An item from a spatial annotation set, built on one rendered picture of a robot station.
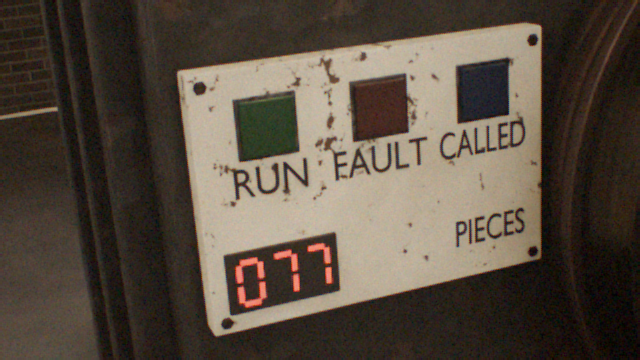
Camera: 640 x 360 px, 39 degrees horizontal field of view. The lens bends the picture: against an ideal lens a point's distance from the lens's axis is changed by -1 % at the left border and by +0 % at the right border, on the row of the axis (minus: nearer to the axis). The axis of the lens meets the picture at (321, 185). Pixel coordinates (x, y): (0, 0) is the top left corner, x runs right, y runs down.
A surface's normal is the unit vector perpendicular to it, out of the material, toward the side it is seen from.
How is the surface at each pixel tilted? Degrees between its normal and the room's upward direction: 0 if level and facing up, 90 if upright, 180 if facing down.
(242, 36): 90
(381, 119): 90
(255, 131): 90
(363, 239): 90
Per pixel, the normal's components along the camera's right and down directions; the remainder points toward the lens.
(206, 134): 0.37, 0.26
